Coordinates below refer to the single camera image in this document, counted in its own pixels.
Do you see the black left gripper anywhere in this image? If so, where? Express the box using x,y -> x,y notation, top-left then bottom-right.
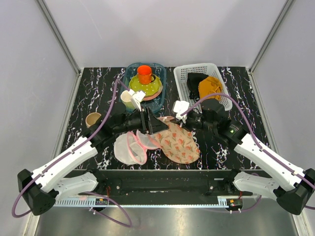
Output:
114,106 -> 169,135

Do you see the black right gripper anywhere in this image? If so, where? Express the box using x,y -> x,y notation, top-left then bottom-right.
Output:
171,110 -> 216,133

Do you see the floral mesh laundry bag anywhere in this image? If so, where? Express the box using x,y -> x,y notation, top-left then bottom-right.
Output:
153,116 -> 200,164

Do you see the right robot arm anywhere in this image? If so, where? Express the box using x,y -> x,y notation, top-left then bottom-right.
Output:
176,99 -> 315,215

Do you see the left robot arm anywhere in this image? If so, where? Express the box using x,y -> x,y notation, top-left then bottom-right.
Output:
12,103 -> 168,218

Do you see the white pink-trimmed laundry bag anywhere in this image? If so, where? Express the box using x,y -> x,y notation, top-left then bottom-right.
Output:
114,130 -> 160,165

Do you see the mustard yellow bra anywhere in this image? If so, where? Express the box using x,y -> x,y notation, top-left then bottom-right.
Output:
198,76 -> 223,99

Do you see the black bra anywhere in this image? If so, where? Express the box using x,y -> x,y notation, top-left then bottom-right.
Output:
187,73 -> 208,100

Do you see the teal transparent plastic bin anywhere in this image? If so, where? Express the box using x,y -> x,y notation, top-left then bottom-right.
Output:
123,62 -> 167,113

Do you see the pink plate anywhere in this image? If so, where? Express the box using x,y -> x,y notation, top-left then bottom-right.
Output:
143,85 -> 163,101

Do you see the lime green dotted plate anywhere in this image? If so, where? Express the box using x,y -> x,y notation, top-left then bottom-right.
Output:
129,74 -> 162,96

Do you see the light green mug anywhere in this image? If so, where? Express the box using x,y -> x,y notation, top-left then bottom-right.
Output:
120,89 -> 138,111

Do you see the white plastic perforated basket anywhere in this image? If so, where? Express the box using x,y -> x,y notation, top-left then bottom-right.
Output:
174,63 -> 228,106

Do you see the orange mug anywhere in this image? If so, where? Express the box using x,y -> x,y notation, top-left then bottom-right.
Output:
137,65 -> 154,85

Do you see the beige ceramic cup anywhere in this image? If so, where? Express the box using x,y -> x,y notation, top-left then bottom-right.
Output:
85,112 -> 101,128

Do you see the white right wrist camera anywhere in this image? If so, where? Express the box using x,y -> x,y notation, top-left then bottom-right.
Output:
173,100 -> 189,123

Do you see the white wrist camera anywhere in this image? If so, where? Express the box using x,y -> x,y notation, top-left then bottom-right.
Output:
173,100 -> 189,123
128,89 -> 146,111

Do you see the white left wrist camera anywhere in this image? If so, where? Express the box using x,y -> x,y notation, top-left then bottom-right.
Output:
128,89 -> 146,111

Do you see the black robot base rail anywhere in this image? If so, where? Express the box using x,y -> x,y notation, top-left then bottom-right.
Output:
78,169 -> 247,206

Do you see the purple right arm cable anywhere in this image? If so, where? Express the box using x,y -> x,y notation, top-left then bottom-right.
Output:
181,92 -> 315,190

